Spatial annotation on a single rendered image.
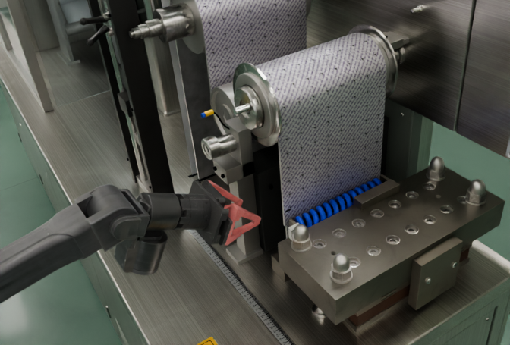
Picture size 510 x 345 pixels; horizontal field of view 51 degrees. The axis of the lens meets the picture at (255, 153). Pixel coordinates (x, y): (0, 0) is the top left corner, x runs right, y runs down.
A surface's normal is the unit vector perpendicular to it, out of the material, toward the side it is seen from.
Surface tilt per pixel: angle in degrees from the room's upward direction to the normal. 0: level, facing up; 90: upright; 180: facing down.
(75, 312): 0
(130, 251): 92
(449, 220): 0
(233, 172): 90
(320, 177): 90
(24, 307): 0
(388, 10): 90
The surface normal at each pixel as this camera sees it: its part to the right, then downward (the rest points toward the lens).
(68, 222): -0.17, -0.76
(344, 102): 0.53, 0.44
